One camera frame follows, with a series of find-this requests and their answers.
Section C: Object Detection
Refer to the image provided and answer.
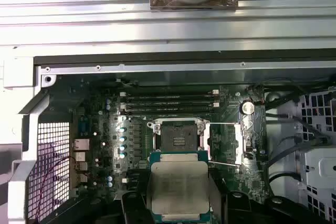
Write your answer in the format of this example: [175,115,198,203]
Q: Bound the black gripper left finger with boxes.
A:
[119,167,153,224]

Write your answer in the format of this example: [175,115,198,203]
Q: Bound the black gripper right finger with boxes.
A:
[209,175,267,224]

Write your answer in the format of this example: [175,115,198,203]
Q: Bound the silver CPU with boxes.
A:
[146,152,220,223]

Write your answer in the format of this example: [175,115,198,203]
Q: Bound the metal socket cover frame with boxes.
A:
[207,122,253,167]

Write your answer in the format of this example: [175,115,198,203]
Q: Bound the CPU socket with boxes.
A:
[146,118,211,156]

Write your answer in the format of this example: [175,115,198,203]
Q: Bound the RAM slot black clips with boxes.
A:
[123,107,218,113]
[123,96,218,102]

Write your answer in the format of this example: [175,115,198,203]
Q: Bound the RAM slot white clips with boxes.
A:
[120,102,220,108]
[119,90,220,97]

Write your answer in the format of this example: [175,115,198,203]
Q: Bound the green motherboard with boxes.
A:
[52,76,267,209]

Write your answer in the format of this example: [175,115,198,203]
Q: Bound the silver perforated drive cage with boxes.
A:
[265,87,336,209]

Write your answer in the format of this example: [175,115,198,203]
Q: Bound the round silver coin battery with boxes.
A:
[239,99,255,116]

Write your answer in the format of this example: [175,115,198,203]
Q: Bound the black and silver PC case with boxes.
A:
[0,53,336,224]

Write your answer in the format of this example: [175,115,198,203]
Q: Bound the grey corner stop block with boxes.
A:
[3,57,35,89]

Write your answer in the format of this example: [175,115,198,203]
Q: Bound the thin purple wire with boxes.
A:
[34,142,77,219]

